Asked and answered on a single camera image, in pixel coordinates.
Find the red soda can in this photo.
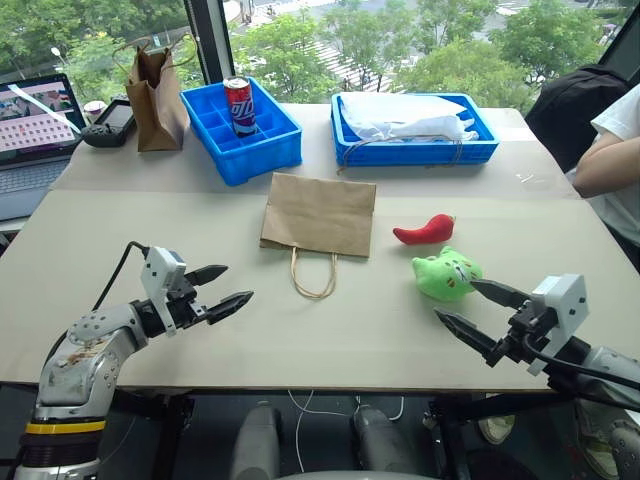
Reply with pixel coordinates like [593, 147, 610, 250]
[222, 75, 260, 140]

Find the black backpack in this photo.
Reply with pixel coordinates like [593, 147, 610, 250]
[524, 64, 632, 174]

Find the small white pink cup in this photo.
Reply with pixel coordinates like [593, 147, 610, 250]
[83, 99, 108, 127]

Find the black window frame post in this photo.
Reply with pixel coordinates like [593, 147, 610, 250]
[182, 0, 234, 87]

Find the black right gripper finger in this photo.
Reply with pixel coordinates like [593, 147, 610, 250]
[469, 278, 533, 308]
[433, 307, 504, 370]

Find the white bag in crate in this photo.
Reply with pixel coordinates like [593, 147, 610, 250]
[338, 92, 481, 143]

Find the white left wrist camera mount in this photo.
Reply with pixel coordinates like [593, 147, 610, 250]
[139, 245, 187, 337]

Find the green frog plush toy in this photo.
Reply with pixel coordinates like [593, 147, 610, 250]
[411, 245, 485, 303]

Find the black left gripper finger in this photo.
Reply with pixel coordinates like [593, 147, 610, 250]
[185, 264, 231, 288]
[205, 290, 255, 325]

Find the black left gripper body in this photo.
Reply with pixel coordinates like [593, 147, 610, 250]
[167, 273, 210, 332]

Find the grey laptop computer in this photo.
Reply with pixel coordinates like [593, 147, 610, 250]
[0, 73, 89, 222]

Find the blue shallow plastic crate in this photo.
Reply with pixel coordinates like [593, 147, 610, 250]
[329, 91, 501, 169]

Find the red chili pepper plush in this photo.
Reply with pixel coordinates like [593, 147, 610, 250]
[392, 213, 458, 247]

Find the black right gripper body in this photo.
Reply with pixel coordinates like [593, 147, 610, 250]
[496, 301, 557, 365]

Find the grey rounded robot leg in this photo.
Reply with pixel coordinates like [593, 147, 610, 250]
[230, 403, 284, 480]
[351, 406, 426, 480]

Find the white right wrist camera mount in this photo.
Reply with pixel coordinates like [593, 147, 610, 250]
[526, 273, 588, 377]

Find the person in white t-shirt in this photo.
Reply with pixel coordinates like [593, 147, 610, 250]
[588, 82, 640, 249]

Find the standing brown paper bag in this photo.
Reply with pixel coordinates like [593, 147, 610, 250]
[111, 33, 199, 153]

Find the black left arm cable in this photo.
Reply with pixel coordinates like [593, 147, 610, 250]
[91, 240, 152, 311]

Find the white cable under table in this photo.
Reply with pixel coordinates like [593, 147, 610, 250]
[286, 389, 407, 474]

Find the flat brown paper bag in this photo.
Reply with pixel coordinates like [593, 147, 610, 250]
[258, 171, 378, 301]

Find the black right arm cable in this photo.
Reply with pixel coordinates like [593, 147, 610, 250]
[522, 333, 640, 392]

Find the blue divided plastic bin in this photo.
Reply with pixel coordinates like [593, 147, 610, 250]
[179, 76, 304, 188]

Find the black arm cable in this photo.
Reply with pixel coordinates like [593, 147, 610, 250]
[91, 240, 152, 311]
[522, 333, 640, 392]

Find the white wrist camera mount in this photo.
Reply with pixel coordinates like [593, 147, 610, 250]
[139, 245, 187, 337]
[526, 273, 588, 377]

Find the black handheld controller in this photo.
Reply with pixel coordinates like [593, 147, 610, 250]
[80, 98, 138, 149]

